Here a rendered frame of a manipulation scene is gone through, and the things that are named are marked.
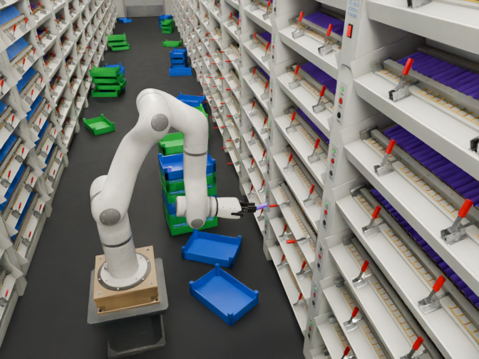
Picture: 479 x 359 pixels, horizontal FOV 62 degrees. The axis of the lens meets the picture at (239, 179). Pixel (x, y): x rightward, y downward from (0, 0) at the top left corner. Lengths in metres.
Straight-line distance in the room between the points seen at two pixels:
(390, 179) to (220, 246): 1.55
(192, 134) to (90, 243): 1.36
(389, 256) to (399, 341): 0.22
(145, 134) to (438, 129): 0.87
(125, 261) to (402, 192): 1.10
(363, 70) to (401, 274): 0.53
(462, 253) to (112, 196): 1.07
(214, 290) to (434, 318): 1.38
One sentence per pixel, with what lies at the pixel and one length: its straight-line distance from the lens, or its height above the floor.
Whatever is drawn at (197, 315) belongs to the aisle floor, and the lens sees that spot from 2.07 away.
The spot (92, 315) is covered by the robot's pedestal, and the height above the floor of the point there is 0.28.
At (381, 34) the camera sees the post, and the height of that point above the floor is 1.37.
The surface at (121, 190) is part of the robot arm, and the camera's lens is 1.45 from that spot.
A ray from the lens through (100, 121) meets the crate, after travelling 4.33.
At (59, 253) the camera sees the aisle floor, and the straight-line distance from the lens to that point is 2.60.
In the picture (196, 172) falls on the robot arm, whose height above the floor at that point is 0.83.
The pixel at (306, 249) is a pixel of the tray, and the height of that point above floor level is 0.49.
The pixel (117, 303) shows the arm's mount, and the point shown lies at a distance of 1.74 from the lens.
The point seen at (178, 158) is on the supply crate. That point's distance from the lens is 2.49.
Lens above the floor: 1.56
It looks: 31 degrees down
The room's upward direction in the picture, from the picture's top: straight up
